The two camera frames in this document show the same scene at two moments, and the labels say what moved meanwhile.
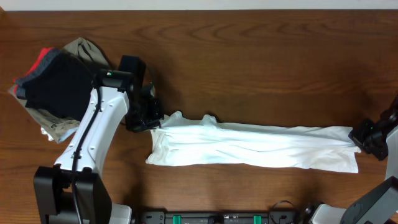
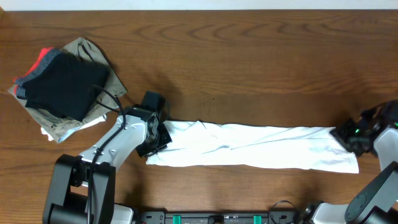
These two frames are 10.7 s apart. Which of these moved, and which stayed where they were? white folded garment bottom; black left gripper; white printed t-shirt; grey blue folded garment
Moved: black left gripper
Stayed: white printed t-shirt; white folded garment bottom; grey blue folded garment
